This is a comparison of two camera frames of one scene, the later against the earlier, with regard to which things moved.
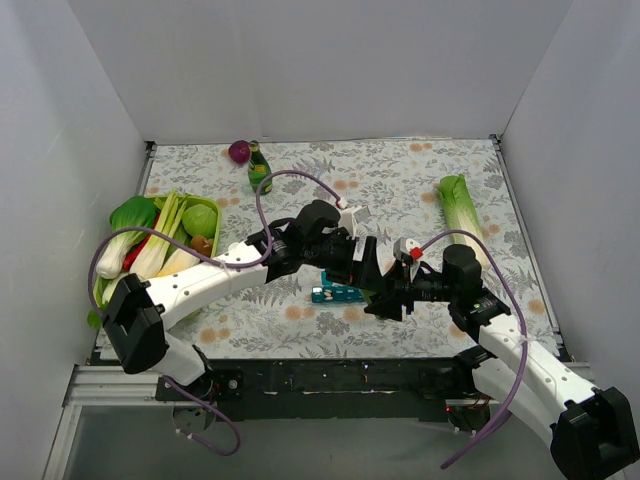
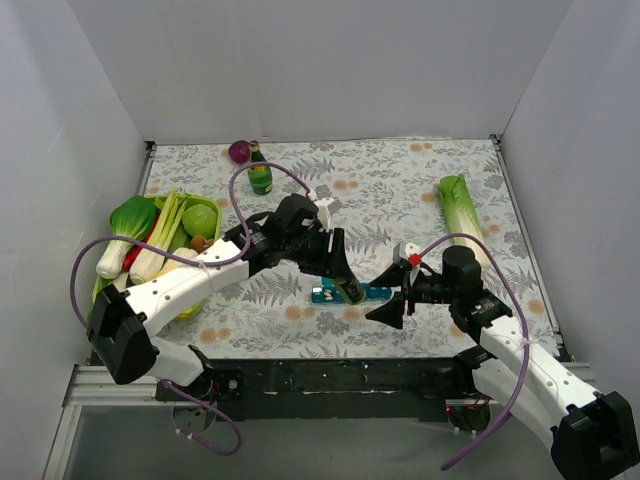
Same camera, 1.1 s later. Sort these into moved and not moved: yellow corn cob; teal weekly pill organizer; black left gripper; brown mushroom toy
Moved: black left gripper
Not moved: brown mushroom toy; teal weekly pill organizer; yellow corn cob
